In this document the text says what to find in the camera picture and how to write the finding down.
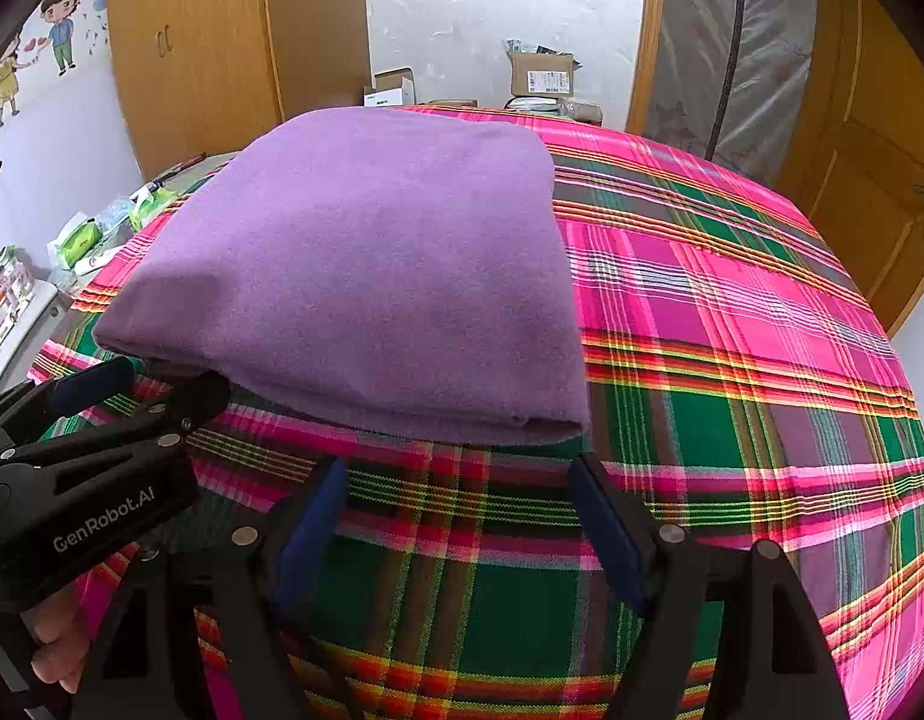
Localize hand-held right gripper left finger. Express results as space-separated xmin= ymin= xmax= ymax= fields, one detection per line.
xmin=76 ymin=456 xmax=350 ymax=720

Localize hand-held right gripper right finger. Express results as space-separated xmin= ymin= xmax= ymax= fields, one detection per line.
xmin=568 ymin=452 xmax=853 ymax=720

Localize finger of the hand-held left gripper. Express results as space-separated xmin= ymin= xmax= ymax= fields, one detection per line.
xmin=0 ymin=356 xmax=144 ymax=451
xmin=0 ymin=371 xmax=232 ymax=477

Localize purple fleece pants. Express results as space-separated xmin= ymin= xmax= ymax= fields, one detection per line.
xmin=93 ymin=106 xmax=592 ymax=447

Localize person's left hand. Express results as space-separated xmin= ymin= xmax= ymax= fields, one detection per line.
xmin=19 ymin=583 xmax=92 ymax=697

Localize colourful small box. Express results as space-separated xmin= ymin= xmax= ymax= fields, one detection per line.
xmin=0 ymin=244 xmax=35 ymax=361

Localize green wet wipes pack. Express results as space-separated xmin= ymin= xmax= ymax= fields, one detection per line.
xmin=124 ymin=184 xmax=189 ymax=230
xmin=48 ymin=214 xmax=107 ymax=271

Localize pink plaid bed sheet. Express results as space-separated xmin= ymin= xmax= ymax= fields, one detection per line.
xmin=27 ymin=105 xmax=924 ymax=720

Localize wooden wardrobe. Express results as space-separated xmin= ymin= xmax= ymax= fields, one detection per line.
xmin=106 ymin=0 xmax=373 ymax=177

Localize white cardboard box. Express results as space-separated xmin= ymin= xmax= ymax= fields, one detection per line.
xmin=363 ymin=69 xmax=416 ymax=107

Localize wooden door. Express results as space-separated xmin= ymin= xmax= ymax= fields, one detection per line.
xmin=777 ymin=0 xmax=924 ymax=335

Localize labelled cardboard box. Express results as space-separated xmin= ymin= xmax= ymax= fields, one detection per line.
xmin=507 ymin=51 xmax=575 ymax=98

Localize clear plastic doorway curtain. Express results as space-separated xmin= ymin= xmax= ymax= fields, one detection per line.
xmin=646 ymin=0 xmax=819 ymax=185

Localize cartoon wall sticker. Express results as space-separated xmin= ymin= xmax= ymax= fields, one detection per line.
xmin=0 ymin=0 xmax=110 ymax=128

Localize wooden door frame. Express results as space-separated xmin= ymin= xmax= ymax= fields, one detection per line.
xmin=625 ymin=0 xmax=667 ymax=136

